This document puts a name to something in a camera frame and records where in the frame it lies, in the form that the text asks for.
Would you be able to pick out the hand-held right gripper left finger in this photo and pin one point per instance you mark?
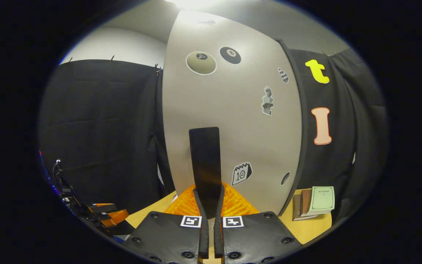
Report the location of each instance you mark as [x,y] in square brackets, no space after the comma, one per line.
[204,234]

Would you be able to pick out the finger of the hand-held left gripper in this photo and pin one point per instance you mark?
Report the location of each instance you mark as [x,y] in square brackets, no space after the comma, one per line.
[103,209]
[115,218]

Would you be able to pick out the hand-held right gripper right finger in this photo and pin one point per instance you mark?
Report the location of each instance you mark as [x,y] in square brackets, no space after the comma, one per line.
[218,234]

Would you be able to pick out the grey cabinet door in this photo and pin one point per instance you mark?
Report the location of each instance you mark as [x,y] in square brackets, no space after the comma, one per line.
[233,128]

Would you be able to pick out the dark grey cabinet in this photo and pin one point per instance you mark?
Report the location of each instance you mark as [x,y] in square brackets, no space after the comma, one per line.
[304,128]

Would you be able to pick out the black backdrop cloth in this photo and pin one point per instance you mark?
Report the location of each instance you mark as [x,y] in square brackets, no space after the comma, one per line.
[97,128]

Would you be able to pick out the large ceiling light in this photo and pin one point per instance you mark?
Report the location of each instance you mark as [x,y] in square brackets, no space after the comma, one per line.
[194,3]

